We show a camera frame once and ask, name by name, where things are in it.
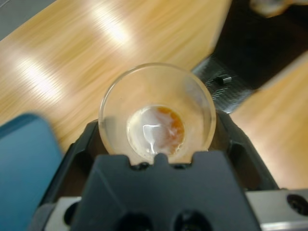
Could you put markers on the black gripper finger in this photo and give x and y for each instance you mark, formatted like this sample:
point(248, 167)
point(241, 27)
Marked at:
point(243, 158)
point(252, 48)
point(77, 163)

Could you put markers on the clear glass cup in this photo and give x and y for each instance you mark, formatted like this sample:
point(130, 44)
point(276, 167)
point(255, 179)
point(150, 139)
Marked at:
point(154, 101)

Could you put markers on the teal plastic tray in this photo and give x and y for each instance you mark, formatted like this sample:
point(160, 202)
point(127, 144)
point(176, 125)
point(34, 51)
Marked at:
point(26, 168)

